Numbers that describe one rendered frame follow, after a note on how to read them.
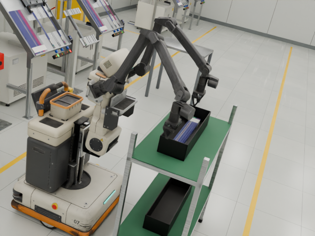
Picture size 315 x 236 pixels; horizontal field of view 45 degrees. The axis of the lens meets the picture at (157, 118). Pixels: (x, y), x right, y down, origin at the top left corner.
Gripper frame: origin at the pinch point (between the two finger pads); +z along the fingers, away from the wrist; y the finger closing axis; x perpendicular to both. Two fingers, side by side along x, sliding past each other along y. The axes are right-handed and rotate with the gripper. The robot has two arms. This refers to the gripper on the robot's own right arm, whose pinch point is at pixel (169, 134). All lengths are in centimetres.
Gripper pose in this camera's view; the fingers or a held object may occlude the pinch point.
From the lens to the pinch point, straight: 213.1
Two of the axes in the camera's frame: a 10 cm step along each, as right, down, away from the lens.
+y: 3.7, -3.6, 8.5
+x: -9.0, -3.5, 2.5
